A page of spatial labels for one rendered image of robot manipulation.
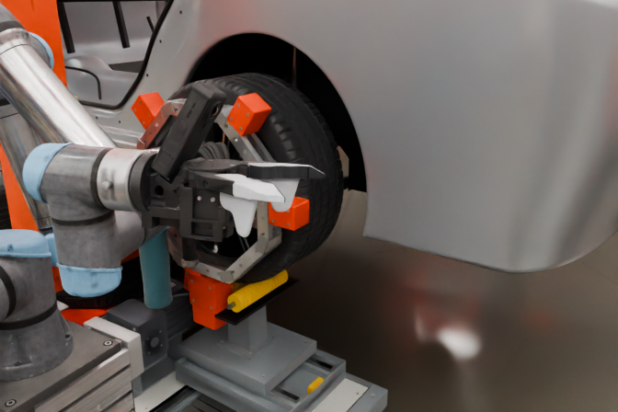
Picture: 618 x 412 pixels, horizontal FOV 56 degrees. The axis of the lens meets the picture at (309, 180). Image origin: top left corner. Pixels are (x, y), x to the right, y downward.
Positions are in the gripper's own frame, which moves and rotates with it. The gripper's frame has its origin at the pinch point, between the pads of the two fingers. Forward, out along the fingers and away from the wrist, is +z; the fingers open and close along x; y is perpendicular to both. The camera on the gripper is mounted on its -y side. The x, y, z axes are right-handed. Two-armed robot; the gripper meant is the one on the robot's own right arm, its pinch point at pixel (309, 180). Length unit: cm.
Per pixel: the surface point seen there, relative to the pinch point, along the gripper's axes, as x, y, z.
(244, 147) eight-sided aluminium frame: -87, 9, -45
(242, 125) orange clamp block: -87, 3, -45
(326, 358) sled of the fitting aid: -134, 92, -30
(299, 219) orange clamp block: -87, 28, -28
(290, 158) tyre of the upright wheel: -93, 12, -33
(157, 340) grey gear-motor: -102, 79, -80
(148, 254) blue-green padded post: -90, 45, -76
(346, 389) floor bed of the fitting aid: -128, 99, -21
